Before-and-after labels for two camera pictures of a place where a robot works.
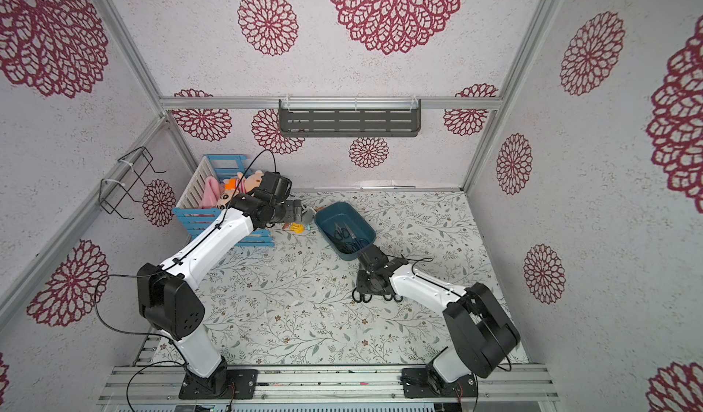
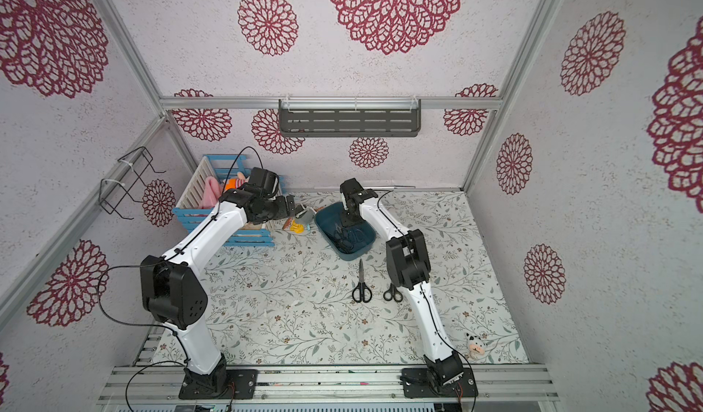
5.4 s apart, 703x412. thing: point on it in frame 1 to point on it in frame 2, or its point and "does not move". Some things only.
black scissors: x=362 y=297 does not move
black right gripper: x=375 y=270 to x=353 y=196
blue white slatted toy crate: x=196 y=218 does not move
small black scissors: x=393 y=296 does not move
